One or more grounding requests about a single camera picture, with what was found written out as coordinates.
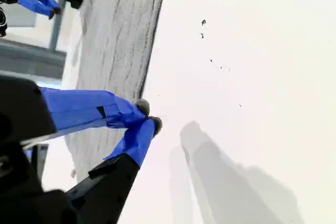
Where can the grey striped towel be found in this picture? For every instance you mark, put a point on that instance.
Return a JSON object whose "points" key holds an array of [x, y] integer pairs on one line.
{"points": [[118, 37]]}

